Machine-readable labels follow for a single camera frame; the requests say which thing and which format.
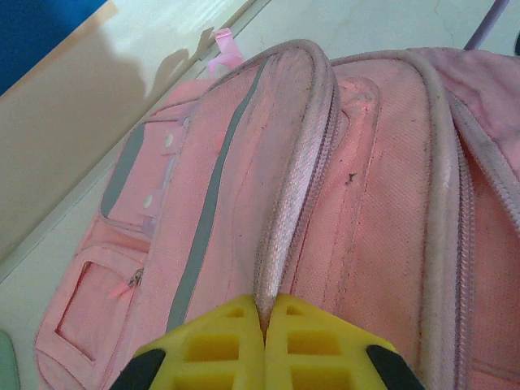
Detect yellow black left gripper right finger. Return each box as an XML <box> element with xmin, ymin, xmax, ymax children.
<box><xmin>263</xmin><ymin>294</ymin><xmax>426</xmax><ymax>390</ymax></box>

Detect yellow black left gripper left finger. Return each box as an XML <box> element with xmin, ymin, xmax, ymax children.
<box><xmin>113</xmin><ymin>294</ymin><xmax>267</xmax><ymax>390</ymax></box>

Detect pink backpack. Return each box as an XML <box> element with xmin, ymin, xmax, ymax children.
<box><xmin>34</xmin><ymin>38</ymin><xmax>520</xmax><ymax>390</ymax></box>

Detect mint green zip pouch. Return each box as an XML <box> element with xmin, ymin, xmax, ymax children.
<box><xmin>0</xmin><ymin>331</ymin><xmax>21</xmax><ymax>390</ymax></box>

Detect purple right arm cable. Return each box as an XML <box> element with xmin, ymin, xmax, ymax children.
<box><xmin>462</xmin><ymin>0</ymin><xmax>513</xmax><ymax>52</ymax></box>

